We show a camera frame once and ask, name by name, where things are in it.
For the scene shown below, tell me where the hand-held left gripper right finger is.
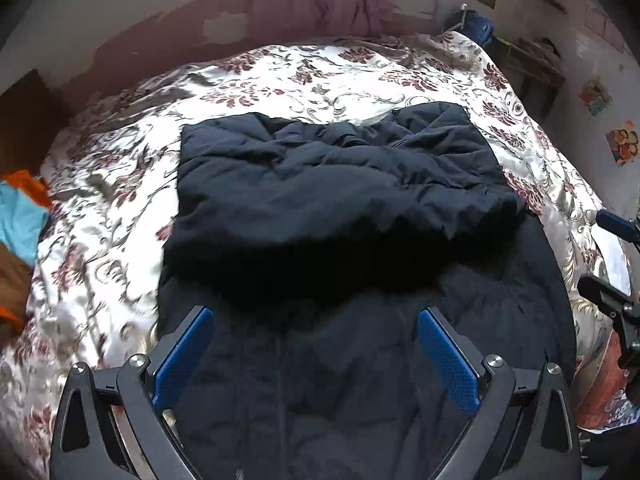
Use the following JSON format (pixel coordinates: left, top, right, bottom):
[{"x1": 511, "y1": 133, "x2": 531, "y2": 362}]
[{"x1": 417, "y1": 307, "x2": 583, "y2": 480}]

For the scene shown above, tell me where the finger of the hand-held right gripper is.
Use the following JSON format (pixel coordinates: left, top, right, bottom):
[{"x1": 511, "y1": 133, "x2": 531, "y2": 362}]
[
  {"x1": 577, "y1": 274, "x2": 640, "y2": 327},
  {"x1": 595, "y1": 209, "x2": 640, "y2": 247}
]

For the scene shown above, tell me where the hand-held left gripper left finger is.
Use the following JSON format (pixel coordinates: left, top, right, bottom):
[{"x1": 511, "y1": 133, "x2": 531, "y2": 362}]
[{"x1": 50, "y1": 306, "x2": 215, "y2": 480}]

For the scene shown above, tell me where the black padded jacket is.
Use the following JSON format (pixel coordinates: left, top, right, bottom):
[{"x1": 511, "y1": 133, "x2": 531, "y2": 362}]
[{"x1": 157, "y1": 101, "x2": 581, "y2": 480}]

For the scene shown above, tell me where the floral quilt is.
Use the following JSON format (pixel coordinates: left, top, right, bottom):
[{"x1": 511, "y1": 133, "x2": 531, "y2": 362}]
[{"x1": 0, "y1": 30, "x2": 633, "y2": 480}]

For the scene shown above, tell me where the small wooden table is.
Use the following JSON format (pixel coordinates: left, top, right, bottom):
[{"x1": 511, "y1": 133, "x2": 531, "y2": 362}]
[{"x1": 495, "y1": 35, "x2": 567, "y2": 107}]

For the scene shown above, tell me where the orange blue brown pillow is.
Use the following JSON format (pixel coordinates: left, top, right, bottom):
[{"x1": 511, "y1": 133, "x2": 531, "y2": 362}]
[{"x1": 0, "y1": 170, "x2": 53, "y2": 333}]

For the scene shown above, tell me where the blue bag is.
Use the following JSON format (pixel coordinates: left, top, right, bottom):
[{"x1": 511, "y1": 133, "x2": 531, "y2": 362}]
[{"x1": 462, "y1": 6, "x2": 496, "y2": 46}]

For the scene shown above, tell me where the wooden headboard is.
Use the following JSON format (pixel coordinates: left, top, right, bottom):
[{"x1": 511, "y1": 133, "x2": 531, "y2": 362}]
[{"x1": 0, "y1": 67, "x2": 76, "y2": 176}]

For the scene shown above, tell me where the cartoon wall sticker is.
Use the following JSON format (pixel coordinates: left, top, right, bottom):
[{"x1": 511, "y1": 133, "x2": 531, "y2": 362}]
[{"x1": 605, "y1": 120, "x2": 640, "y2": 167}]

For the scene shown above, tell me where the colourful wall sticker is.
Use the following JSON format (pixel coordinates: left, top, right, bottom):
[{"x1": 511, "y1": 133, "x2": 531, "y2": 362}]
[{"x1": 579, "y1": 77, "x2": 614, "y2": 117}]

